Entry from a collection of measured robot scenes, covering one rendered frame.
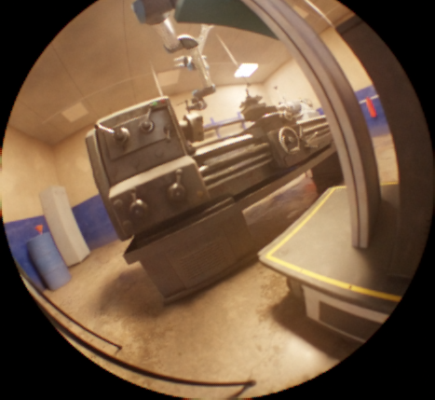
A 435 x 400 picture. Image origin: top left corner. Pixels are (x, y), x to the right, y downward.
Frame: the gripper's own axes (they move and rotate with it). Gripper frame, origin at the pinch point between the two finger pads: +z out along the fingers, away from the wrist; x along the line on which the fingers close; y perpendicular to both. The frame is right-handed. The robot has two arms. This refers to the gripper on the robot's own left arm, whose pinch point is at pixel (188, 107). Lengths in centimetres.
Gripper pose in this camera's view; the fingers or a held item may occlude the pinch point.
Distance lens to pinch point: 137.0
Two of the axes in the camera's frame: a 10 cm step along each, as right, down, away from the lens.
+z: -3.1, 4.9, -8.2
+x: -9.2, 0.8, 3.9
